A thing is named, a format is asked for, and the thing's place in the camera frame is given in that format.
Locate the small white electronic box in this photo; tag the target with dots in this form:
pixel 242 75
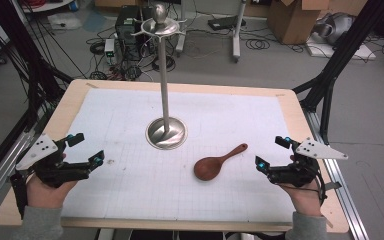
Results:
pixel 109 50

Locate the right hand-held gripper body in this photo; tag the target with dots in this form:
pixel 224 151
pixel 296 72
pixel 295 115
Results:
pixel 313 150

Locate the black metal frame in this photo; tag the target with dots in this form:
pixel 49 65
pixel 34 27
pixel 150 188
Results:
pixel 30 60
pixel 340 56

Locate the light wooden table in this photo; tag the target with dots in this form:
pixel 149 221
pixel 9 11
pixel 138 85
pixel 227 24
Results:
pixel 70 110

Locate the black flat device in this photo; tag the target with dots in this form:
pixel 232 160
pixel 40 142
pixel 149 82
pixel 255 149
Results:
pixel 225 22

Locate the aluminium rail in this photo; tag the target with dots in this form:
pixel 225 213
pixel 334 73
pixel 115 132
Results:
pixel 346 200
pixel 3 173

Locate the brown wooden spoon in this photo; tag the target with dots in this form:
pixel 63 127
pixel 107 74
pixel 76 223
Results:
pixel 208 168

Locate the black computer tower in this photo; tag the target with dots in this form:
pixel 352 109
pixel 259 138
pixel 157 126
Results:
pixel 128 30

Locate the white flat board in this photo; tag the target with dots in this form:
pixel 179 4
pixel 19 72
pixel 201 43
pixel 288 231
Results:
pixel 326 51

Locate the grey metal bracket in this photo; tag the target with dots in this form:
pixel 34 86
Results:
pixel 332 185

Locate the person's right hand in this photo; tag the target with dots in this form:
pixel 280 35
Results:
pixel 305 200

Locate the thin wooden strip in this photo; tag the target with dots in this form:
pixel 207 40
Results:
pixel 329 222

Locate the silver metal stand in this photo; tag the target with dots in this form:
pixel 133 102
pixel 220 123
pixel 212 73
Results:
pixel 164 100

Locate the white grid mat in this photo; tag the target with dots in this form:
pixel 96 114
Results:
pixel 130 193

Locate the clear plastic bag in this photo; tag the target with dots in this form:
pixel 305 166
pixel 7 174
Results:
pixel 65 21

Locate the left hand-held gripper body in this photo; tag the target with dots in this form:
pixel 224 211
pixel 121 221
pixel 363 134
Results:
pixel 38 150

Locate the person's left hand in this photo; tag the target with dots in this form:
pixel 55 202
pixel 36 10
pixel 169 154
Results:
pixel 46 196

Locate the large open cardboard box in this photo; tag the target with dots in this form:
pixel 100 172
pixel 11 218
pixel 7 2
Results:
pixel 290 23

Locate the grey rounded appliance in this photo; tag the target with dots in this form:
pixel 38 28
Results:
pixel 336 26

